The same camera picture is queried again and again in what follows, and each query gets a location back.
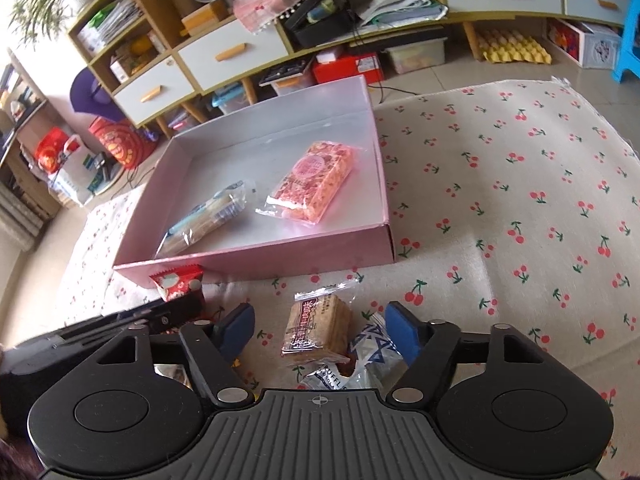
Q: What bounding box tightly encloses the clear plastic storage bin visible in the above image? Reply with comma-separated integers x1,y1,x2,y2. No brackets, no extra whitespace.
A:
384,38,447,75

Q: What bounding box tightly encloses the blue silver chocolate pack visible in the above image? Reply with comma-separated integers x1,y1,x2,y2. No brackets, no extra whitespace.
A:
346,312,406,396

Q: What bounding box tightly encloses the clear wafer pack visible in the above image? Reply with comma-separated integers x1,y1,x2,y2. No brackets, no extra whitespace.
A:
154,180,257,259

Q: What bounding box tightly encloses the pink floral snack pack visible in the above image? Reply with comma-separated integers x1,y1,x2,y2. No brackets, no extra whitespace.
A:
256,141,362,226

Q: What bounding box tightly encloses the long silver-green snack pack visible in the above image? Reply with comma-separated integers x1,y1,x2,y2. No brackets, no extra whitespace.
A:
298,363,356,390

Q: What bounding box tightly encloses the small red candy pack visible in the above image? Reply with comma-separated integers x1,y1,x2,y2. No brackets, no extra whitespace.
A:
150,264,204,301

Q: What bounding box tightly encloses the red gift bag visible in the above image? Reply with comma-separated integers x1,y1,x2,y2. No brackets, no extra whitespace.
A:
35,127,79,174

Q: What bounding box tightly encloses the yellow egg tray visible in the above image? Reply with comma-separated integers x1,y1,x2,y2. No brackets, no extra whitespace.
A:
477,28,552,65

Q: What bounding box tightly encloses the wooden tv cabinet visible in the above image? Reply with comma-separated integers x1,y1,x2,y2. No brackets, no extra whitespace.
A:
68,0,631,126

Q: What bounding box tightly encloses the pink cardboard box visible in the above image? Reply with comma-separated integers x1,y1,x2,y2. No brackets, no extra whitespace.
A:
114,77,395,288

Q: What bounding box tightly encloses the white shopping bag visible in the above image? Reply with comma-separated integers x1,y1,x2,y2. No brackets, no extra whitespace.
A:
53,134,106,207

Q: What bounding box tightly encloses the cherry print floor cloth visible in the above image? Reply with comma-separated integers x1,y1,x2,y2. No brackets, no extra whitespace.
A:
64,77,640,480

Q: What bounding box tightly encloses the red shoe box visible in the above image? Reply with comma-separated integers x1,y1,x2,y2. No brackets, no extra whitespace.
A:
311,53,384,84

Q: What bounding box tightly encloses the purple plush toy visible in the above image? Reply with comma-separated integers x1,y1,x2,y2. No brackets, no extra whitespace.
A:
70,67,126,122

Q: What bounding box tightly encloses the red round gift box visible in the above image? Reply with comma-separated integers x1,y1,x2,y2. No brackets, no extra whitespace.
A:
88,117,157,170

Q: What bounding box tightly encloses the white patterned toy box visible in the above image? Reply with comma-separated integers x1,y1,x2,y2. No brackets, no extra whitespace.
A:
546,18,622,70

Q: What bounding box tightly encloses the clear cracker pack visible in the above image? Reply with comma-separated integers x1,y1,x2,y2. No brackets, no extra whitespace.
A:
280,278,360,366

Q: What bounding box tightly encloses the black storage bag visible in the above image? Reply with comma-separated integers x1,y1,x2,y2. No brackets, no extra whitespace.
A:
283,0,359,49

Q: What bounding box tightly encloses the blue plastic stool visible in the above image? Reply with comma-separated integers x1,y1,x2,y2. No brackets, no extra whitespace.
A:
612,0,640,82

